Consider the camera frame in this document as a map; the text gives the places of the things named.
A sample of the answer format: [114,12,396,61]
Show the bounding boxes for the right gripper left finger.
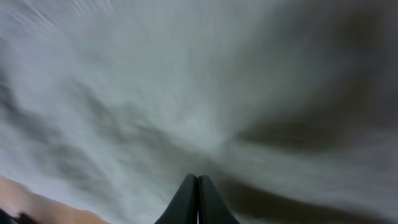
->
[155,174,197,224]

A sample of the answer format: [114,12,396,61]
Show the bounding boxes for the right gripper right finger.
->
[198,175,239,224]

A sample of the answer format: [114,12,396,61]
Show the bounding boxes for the grey cotton shorts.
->
[1,1,397,223]

